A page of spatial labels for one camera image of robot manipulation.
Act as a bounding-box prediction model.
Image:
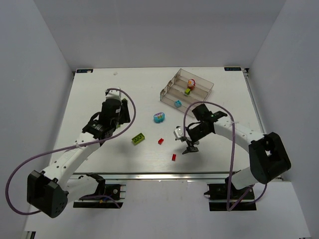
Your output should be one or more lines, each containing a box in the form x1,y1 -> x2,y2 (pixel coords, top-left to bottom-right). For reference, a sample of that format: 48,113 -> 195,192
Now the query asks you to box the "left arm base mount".
73,173 -> 126,209

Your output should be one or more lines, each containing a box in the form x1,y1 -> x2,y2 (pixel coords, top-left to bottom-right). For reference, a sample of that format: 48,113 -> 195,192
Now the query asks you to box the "right blue corner sticker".
224,67 -> 242,71

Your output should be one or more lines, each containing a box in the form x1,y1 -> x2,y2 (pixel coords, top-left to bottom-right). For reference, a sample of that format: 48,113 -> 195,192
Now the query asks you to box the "lime green long lego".
132,133 -> 145,145

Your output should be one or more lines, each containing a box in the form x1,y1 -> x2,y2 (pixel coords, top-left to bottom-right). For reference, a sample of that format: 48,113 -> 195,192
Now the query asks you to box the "small light blue lego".
174,100 -> 182,108

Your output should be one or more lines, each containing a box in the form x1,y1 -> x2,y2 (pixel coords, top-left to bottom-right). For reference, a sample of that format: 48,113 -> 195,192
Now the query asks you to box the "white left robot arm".
27,99 -> 131,218

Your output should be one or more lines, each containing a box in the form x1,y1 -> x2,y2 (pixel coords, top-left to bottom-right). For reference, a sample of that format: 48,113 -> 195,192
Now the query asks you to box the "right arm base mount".
203,183 -> 257,212

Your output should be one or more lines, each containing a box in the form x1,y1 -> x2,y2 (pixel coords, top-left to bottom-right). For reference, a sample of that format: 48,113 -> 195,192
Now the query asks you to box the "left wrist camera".
105,88 -> 122,101

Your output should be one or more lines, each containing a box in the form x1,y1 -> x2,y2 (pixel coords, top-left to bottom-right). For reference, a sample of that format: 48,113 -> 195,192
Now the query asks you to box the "red rounded lego brick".
187,79 -> 196,91

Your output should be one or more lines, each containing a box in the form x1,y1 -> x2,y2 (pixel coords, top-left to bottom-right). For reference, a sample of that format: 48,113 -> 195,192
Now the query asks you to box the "teal flower face lego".
153,112 -> 165,123

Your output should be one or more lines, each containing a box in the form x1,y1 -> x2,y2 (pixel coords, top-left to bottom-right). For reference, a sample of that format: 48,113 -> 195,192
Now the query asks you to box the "clear tiered plastic organizer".
160,69 -> 214,117

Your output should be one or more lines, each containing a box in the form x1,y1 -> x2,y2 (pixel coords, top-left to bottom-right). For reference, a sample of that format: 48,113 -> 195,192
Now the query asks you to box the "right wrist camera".
173,126 -> 184,138

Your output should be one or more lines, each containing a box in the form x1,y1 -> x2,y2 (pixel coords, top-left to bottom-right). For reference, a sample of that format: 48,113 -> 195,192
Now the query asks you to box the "left blue corner sticker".
76,69 -> 93,74

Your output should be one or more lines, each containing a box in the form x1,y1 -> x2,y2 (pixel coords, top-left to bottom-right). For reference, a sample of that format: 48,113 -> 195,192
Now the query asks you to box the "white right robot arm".
174,104 -> 292,190

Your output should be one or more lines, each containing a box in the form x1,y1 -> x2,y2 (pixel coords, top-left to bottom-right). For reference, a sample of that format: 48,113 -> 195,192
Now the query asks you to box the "blue corner sticker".
224,67 -> 242,71
76,69 -> 93,74

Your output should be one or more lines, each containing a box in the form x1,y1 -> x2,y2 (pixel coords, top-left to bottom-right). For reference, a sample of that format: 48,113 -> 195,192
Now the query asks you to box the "aluminium table edge rail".
71,172 -> 284,182

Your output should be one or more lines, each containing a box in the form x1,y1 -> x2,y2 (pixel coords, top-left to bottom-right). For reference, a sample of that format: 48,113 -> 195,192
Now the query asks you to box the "lime green square lego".
184,88 -> 191,95

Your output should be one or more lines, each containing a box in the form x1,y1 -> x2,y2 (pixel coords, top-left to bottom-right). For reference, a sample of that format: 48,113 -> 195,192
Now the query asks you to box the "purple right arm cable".
183,101 -> 269,212

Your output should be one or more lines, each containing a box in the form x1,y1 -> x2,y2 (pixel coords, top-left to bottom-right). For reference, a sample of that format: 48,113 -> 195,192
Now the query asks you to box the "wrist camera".
105,88 -> 122,101
173,126 -> 184,138

